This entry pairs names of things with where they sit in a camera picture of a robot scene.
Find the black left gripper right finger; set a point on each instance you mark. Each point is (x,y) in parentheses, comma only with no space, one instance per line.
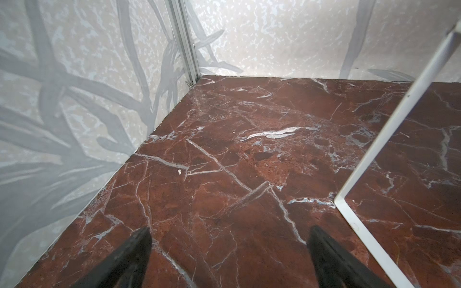
(335,267)

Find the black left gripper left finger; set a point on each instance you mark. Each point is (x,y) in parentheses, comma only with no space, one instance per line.
(123,268)

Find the aluminium enclosure frame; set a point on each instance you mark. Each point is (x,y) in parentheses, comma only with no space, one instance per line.
(178,16)

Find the white two-tier metal shelf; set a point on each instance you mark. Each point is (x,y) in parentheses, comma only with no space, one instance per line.
(443,53)

